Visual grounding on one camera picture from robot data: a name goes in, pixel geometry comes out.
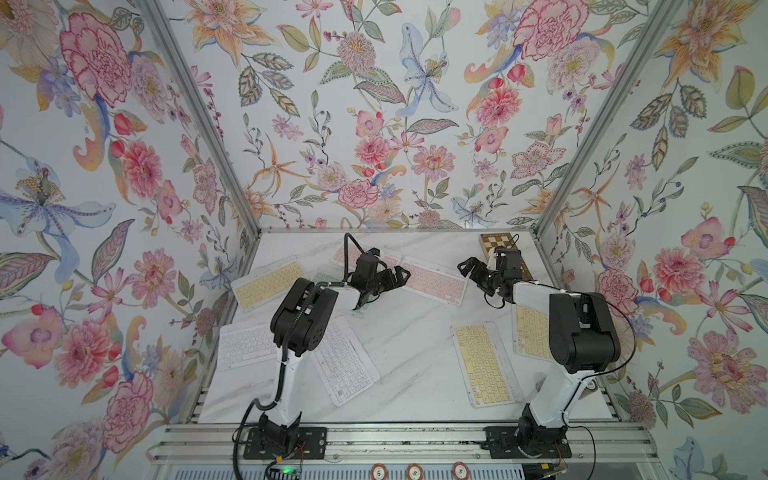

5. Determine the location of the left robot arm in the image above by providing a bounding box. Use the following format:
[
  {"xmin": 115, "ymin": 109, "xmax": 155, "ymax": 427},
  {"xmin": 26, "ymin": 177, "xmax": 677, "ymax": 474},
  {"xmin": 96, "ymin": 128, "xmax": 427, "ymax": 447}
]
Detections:
[{"xmin": 256, "ymin": 248, "xmax": 411, "ymax": 426}]

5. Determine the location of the mint green keyboard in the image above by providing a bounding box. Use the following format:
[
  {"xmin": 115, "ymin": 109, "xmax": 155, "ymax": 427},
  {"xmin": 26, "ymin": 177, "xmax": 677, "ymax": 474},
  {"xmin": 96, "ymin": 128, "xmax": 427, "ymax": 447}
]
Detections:
[{"xmin": 312, "ymin": 266, "xmax": 369, "ymax": 316}]

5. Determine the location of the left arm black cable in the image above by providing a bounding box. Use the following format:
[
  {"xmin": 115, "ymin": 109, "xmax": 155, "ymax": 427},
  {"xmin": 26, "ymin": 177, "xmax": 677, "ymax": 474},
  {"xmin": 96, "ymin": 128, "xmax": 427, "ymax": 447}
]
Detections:
[{"xmin": 341, "ymin": 232, "xmax": 370, "ymax": 283}]

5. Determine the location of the aluminium frame post left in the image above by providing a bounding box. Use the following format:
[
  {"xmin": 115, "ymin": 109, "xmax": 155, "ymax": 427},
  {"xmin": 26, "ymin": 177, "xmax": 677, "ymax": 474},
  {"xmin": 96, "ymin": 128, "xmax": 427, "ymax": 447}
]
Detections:
[{"xmin": 137, "ymin": 0, "xmax": 261, "ymax": 240}]

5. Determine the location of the aluminium frame post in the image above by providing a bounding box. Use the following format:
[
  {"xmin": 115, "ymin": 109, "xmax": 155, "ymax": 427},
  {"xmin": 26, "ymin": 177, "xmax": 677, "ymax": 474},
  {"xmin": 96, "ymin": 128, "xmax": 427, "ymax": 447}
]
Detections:
[
  {"xmin": 137, "ymin": 0, "xmax": 261, "ymax": 240},
  {"xmin": 530, "ymin": 1, "xmax": 679, "ymax": 240}
]

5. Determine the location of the white keyboard left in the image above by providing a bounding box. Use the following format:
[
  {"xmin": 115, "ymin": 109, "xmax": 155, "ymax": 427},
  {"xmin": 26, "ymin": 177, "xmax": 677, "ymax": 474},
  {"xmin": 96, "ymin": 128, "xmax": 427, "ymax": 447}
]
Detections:
[{"xmin": 217, "ymin": 323, "xmax": 277, "ymax": 371}]

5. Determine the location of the white keyboard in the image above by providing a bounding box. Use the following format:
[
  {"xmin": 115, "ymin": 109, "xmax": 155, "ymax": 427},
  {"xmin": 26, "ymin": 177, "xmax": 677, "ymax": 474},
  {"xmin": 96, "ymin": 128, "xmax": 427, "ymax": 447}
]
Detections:
[
  {"xmin": 312, "ymin": 316, "xmax": 381, "ymax": 407},
  {"xmin": 217, "ymin": 323, "xmax": 277, "ymax": 371}
]

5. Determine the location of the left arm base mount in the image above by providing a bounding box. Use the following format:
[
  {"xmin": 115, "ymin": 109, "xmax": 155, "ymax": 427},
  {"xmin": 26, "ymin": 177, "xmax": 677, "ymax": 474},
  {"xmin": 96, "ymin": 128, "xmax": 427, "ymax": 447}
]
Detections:
[{"xmin": 238, "ymin": 413, "xmax": 328, "ymax": 460}]

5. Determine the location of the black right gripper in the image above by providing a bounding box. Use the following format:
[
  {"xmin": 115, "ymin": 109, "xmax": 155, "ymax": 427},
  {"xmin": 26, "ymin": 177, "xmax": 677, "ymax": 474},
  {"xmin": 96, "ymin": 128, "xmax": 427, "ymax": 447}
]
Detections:
[{"xmin": 458, "ymin": 257, "xmax": 503, "ymax": 294}]

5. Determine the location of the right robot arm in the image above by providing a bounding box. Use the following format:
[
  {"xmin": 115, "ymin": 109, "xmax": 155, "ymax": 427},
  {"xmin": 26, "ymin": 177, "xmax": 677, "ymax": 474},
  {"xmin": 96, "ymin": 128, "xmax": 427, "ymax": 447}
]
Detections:
[{"xmin": 458, "ymin": 247, "xmax": 621, "ymax": 430}]

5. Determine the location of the aluminium front rail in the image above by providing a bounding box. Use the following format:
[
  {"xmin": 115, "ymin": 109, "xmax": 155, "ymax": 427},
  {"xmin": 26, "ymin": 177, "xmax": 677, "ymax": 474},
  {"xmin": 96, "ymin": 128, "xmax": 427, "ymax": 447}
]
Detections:
[{"xmin": 147, "ymin": 422, "xmax": 659, "ymax": 465}]

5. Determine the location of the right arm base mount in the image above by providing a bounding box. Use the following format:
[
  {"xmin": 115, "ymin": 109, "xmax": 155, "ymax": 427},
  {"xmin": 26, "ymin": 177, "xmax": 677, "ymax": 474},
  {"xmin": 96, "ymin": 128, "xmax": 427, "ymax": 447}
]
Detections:
[{"xmin": 483, "ymin": 404, "xmax": 572, "ymax": 460}]

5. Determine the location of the pink keyboard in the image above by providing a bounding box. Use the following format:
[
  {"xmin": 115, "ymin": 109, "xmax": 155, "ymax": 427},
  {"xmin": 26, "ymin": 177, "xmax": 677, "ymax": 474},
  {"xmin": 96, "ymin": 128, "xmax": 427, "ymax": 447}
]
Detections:
[
  {"xmin": 331, "ymin": 242, "xmax": 403, "ymax": 272},
  {"xmin": 400, "ymin": 257, "xmax": 467, "ymax": 307}
]

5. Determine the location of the wooden chessboard box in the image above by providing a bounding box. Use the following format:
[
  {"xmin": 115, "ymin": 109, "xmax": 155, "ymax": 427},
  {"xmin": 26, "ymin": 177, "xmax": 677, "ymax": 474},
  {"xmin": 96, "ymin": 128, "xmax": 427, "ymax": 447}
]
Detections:
[{"xmin": 479, "ymin": 232, "xmax": 534, "ymax": 280}]

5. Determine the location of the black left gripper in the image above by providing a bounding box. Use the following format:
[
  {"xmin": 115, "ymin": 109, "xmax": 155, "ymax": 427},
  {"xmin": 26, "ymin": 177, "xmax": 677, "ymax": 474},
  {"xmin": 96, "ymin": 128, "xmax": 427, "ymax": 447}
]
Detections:
[{"xmin": 363, "ymin": 263, "xmax": 409, "ymax": 298}]

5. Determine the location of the yellow keyboard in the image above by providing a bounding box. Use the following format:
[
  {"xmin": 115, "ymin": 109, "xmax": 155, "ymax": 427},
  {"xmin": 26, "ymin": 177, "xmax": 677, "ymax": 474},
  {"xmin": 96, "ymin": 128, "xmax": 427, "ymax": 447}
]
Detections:
[
  {"xmin": 512, "ymin": 305, "xmax": 552, "ymax": 361},
  {"xmin": 231, "ymin": 256, "xmax": 306, "ymax": 312},
  {"xmin": 450, "ymin": 322, "xmax": 525, "ymax": 409}
]

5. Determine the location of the aluminium frame post right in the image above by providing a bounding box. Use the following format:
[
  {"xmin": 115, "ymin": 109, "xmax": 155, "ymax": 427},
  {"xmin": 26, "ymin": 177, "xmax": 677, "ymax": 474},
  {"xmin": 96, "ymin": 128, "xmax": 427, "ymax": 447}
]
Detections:
[{"xmin": 530, "ymin": 1, "xmax": 679, "ymax": 240}]

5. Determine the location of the white keyboard centre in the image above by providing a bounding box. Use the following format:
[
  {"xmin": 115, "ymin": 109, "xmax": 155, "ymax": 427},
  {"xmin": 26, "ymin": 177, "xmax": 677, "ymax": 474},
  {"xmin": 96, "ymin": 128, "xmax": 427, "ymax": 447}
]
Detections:
[{"xmin": 312, "ymin": 316, "xmax": 381, "ymax": 407}]

